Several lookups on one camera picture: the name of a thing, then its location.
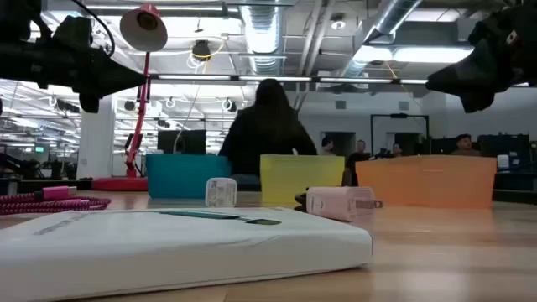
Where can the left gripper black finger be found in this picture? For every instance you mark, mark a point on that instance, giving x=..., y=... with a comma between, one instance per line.
x=113, y=77

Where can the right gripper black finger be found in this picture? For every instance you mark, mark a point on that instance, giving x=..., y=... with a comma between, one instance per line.
x=470, y=79

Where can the white wall charger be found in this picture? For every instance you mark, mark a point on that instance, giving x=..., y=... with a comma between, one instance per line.
x=221, y=193

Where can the pale pink wall charger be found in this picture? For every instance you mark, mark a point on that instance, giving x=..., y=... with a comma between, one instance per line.
x=335, y=203

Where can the orange plastic bin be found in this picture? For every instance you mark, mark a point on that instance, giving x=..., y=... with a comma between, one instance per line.
x=428, y=180

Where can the teal plastic bin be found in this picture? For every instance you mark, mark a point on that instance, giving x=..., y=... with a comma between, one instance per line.
x=184, y=176

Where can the yellow plastic bin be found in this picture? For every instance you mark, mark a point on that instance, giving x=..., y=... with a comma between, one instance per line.
x=293, y=176

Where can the red desk lamp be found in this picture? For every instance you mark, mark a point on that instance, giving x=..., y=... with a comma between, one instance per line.
x=142, y=29

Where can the white pillar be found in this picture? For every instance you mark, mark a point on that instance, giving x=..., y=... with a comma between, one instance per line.
x=95, y=138

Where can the person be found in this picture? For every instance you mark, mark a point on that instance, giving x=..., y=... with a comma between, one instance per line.
x=397, y=150
x=327, y=147
x=358, y=159
x=464, y=146
x=266, y=134

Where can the black shelf unit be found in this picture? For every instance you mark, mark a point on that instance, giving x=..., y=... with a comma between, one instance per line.
x=503, y=149

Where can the green exit sign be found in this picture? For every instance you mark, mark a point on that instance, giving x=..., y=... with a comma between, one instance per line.
x=40, y=149

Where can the white canister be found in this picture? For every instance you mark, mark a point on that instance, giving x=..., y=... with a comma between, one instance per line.
x=503, y=163

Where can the black ceiling device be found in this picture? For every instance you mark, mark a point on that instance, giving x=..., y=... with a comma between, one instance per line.
x=201, y=49

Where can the black computer monitor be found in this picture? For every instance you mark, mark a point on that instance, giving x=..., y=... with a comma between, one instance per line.
x=189, y=142

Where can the long LED light bar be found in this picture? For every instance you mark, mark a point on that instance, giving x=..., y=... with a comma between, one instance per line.
x=272, y=78

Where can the white flat product box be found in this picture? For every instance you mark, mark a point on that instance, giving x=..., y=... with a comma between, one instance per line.
x=168, y=247

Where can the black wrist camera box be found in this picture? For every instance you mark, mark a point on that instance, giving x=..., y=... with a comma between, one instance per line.
x=73, y=31

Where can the black metal frame stand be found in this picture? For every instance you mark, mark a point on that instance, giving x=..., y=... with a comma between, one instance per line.
x=399, y=116

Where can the silver ventilation duct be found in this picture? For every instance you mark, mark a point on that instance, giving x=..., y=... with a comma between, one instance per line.
x=263, y=38
x=390, y=21

